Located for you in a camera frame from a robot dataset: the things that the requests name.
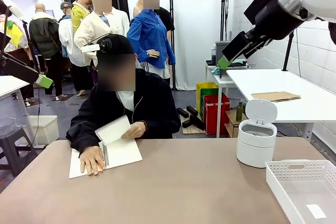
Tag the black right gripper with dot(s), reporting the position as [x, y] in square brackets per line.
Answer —
[273, 22]

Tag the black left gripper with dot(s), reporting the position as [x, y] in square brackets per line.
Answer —
[3, 41]

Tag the yellow pencil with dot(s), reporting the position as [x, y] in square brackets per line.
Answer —
[100, 166]

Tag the white spiral notebook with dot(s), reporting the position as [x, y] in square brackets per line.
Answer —
[123, 153]

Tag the person's left forearm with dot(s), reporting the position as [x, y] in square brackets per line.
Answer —
[162, 129]

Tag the person's right forearm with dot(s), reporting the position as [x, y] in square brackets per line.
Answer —
[78, 134]

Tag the person's right hand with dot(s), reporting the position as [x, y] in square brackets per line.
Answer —
[90, 159]

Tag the person's left hand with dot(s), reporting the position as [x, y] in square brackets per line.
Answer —
[136, 130]

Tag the white desk with legs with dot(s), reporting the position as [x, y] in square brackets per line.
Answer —
[10, 83]

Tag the grey box device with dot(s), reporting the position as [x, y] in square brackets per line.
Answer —
[218, 47]

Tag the black tripod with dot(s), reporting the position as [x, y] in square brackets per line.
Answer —
[27, 35]

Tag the mannequin in colourful clothes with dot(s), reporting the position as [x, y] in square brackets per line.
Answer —
[13, 35]

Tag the black flat panel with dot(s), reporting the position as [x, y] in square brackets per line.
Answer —
[224, 74]

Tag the teal cloth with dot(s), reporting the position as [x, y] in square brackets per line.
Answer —
[216, 71]

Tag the large white table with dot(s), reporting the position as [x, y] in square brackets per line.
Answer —
[262, 82]

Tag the small white side table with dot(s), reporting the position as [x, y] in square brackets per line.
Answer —
[209, 68]

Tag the black lamp stand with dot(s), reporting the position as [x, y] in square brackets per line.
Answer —
[288, 53]

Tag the mannequin with grey cap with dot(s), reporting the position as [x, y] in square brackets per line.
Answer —
[68, 37]

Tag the brown cardboard sheet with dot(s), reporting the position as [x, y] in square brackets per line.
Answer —
[275, 96]

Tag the yellow shopping bag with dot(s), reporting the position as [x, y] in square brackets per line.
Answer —
[206, 89]

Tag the clear plastic container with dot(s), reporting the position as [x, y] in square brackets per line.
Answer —
[6, 123]

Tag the green glass bottle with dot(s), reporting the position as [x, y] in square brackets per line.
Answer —
[239, 112]

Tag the white storage bin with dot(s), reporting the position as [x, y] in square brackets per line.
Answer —
[47, 129]

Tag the grey plastic stool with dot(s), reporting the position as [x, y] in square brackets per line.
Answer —
[15, 137]

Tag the mannequin in yellow jacket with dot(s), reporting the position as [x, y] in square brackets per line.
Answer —
[77, 15]

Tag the mannequin in cream jacket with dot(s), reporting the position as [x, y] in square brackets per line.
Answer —
[92, 32]

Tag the wooden shelf crate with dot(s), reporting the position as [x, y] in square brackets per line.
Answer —
[231, 127]

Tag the mannequin in black t-shirt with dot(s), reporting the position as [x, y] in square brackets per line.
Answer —
[166, 19]

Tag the black blocks on board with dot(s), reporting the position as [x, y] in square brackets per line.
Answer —
[191, 120]

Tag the mannequin in blue shirt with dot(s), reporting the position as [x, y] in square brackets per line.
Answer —
[149, 32]

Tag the black baseball cap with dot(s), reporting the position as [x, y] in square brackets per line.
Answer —
[120, 45]

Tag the white lidded trash can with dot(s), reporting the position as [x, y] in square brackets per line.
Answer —
[253, 150]

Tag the person in black jacket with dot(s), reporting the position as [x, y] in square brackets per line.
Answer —
[152, 95]

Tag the white perforated plastic basket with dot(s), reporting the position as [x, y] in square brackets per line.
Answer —
[288, 182]

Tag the white paper label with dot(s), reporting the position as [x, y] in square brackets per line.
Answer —
[316, 211]

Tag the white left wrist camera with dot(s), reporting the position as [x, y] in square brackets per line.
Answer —
[13, 7]

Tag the white head-mounted camera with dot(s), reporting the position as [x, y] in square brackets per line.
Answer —
[90, 48]

